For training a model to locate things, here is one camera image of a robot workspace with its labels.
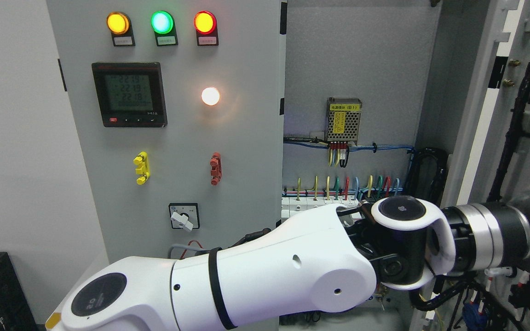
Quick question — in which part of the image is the grey cabinet door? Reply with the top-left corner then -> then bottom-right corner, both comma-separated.
47,0 -> 286,263
424,0 -> 530,331

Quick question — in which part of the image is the red indicator light left door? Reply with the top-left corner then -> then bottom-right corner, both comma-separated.
194,11 -> 219,46

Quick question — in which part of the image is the green indicator light left door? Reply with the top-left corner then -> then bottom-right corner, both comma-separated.
150,11 -> 179,46

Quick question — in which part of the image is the yellow indicator light left door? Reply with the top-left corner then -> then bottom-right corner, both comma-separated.
106,12 -> 135,47

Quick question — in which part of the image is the white socket breaker row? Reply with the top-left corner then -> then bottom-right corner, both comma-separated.
281,196 -> 360,221

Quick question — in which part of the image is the white indicator light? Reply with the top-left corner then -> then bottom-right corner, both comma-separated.
201,86 -> 220,106

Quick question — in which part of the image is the metal mesh power supply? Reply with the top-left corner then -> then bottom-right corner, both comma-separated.
325,97 -> 363,144

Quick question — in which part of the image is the black digital power meter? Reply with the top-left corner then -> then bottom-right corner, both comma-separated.
91,62 -> 167,128

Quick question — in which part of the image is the red terminal post block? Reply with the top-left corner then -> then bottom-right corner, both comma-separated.
209,152 -> 222,186

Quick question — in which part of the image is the white rotary selector switch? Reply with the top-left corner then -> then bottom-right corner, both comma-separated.
168,203 -> 201,232

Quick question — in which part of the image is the yellow terminal post block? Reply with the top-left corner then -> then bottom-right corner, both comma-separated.
133,151 -> 150,186

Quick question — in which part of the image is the black corrugated cable conduit right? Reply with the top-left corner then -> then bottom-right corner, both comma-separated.
405,147 -> 449,205

